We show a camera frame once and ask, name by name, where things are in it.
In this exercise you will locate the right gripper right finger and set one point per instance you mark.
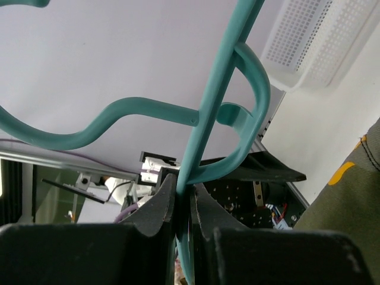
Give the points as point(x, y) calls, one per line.
point(227, 252)

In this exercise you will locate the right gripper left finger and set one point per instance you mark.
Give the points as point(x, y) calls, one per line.
point(138, 250)

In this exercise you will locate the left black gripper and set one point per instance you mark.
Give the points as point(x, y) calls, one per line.
point(264, 204)

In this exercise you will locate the camouflage trousers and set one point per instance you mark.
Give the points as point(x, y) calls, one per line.
point(349, 202)

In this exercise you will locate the teal plastic hanger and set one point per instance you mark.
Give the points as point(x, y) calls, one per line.
point(233, 54)

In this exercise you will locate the white plastic basket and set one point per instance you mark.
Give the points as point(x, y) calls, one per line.
point(313, 43)

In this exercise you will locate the aluminium mounting rail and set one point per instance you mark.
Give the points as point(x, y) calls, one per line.
point(63, 163)

